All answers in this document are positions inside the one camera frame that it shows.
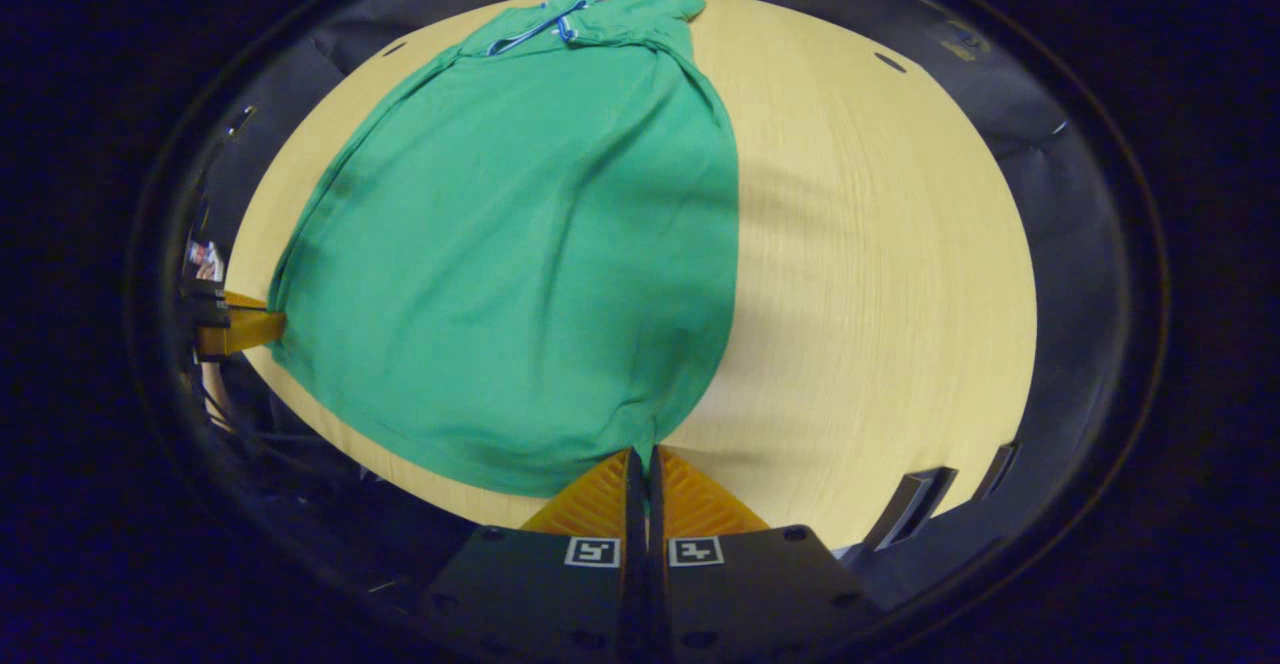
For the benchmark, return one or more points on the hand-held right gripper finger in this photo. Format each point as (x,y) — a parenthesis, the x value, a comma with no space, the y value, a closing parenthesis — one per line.
(656,509)
(636,509)

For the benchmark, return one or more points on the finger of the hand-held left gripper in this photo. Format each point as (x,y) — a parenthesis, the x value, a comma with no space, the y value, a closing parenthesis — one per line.
(245,300)
(245,334)

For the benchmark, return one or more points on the green T-shirt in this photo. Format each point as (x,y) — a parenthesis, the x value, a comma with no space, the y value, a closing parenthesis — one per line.
(520,264)

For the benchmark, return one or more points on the white and red clutter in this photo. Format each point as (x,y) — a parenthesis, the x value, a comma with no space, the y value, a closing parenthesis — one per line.
(205,259)

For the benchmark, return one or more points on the black backdrop cloth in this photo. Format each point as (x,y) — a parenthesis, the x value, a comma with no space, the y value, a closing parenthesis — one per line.
(1010,124)

